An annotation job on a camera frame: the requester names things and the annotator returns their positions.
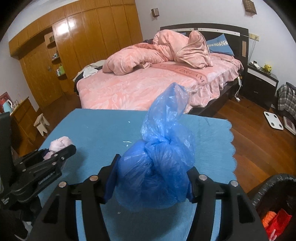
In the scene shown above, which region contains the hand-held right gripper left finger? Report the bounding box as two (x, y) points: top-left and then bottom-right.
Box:
(28, 154), (122, 241)

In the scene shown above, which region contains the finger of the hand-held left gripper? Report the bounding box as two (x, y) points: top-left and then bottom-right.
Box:
(27, 145), (77, 173)
(15, 149), (51, 168)

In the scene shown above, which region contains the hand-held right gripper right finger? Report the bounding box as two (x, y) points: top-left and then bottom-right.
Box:
(185, 167), (263, 241)

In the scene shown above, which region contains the pink tissue ball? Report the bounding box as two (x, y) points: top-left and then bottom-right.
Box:
(44, 136), (73, 160)

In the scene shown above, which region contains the blue plastic bag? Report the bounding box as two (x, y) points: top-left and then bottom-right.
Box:
(115, 82), (196, 212)

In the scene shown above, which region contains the black lined trash bin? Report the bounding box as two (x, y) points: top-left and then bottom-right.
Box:
(248, 174), (296, 241)

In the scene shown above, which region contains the orange foam net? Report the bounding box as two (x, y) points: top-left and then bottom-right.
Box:
(262, 210), (278, 229)

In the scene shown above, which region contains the red mesh net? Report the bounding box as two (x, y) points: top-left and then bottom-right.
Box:
(266, 208), (293, 240)

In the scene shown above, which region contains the white wooden stool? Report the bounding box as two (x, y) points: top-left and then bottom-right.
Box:
(33, 113), (50, 136)

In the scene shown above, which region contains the wooden dresser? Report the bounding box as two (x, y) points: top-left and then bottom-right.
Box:
(10, 97), (39, 154)

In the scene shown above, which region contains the blue tablecloth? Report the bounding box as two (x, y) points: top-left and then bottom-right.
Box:
(37, 108), (239, 241)

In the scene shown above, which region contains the blue and white kettle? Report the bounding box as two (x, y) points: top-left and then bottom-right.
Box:
(2, 99), (13, 113)

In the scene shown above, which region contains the pile of clothes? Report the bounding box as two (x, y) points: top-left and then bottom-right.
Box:
(73, 60), (107, 81)

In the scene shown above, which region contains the dark wooden bed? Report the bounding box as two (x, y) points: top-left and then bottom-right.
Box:
(74, 23), (250, 118)

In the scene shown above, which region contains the white bathroom scale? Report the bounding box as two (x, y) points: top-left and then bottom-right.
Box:
(264, 111), (284, 131)

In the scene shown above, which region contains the framed picture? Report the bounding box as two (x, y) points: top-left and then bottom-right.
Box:
(282, 115), (296, 135)

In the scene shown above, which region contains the dark nightstand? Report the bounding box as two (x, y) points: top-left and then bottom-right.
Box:
(243, 62), (279, 111)

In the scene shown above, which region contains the wooden wardrobe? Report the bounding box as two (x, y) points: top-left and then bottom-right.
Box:
(9, 0), (143, 112)

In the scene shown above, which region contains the plaid clothing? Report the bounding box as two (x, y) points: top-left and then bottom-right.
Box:
(276, 82), (296, 117)

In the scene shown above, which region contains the pink duvet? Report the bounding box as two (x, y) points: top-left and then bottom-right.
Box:
(102, 29), (214, 76)

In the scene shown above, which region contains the blue pillow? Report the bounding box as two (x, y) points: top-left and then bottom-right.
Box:
(206, 33), (235, 56)

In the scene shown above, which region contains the red picture frame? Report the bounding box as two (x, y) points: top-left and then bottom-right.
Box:
(0, 91), (11, 113)

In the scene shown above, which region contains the white power strip cable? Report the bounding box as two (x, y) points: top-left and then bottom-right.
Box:
(234, 75), (243, 102)

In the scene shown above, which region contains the large wall lamp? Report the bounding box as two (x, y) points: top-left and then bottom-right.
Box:
(242, 0), (257, 16)

